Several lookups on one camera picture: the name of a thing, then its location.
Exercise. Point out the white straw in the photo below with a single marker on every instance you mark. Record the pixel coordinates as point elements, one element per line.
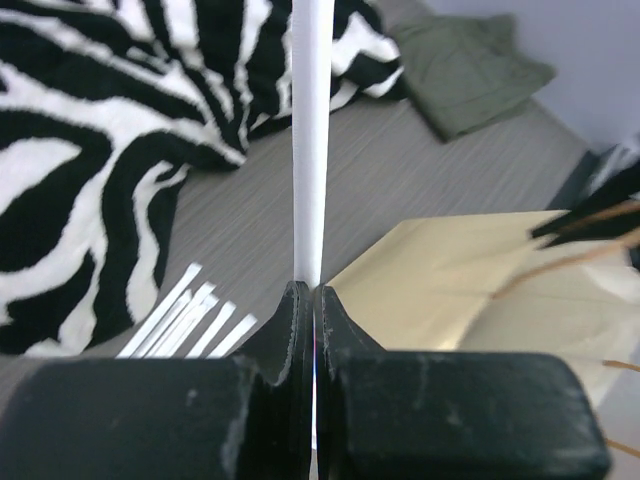
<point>183,327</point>
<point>311,38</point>
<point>173,302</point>
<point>227,345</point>
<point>162,331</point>
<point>212,330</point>

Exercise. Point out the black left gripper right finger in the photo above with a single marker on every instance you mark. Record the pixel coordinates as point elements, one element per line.
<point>446,415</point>

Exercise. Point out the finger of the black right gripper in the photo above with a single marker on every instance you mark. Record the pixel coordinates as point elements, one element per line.
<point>607,214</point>

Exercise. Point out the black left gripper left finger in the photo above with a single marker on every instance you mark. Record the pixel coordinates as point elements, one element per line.
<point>245,416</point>

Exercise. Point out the olive green folded cloth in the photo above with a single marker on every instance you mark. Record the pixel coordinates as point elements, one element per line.
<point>464,74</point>

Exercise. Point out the brown paper takeout bag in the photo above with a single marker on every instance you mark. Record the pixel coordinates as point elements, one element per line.
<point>481,283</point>

